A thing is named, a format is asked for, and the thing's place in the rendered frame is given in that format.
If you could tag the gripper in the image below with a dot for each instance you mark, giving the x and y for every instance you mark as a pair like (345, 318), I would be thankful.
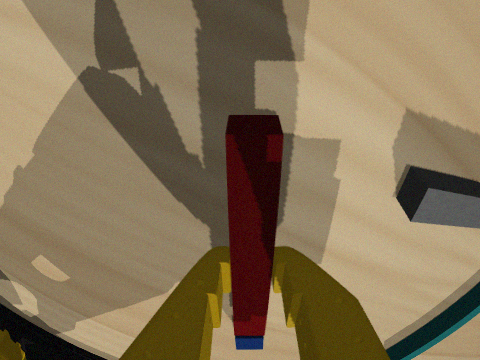
(329, 321)

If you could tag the dark red rod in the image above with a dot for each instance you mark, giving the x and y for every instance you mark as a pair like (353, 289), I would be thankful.
(254, 146)

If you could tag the turquoise rod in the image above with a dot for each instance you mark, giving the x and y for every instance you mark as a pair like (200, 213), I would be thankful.
(439, 328)

